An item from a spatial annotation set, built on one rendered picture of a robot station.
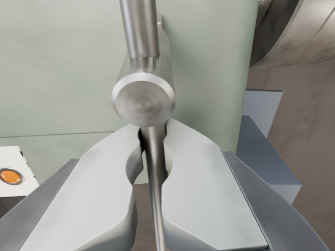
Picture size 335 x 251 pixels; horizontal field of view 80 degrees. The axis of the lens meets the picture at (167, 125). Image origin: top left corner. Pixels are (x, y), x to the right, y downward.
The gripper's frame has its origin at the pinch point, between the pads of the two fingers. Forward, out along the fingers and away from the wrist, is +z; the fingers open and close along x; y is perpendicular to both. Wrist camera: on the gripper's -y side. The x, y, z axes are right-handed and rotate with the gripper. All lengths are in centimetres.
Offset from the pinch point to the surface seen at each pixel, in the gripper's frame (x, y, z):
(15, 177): -17.5, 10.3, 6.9
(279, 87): 83, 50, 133
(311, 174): 135, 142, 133
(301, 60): 18.3, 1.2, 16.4
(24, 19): -10.0, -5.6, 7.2
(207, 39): 4.2, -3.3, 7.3
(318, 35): 16.9, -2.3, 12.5
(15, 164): -16.9, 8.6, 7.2
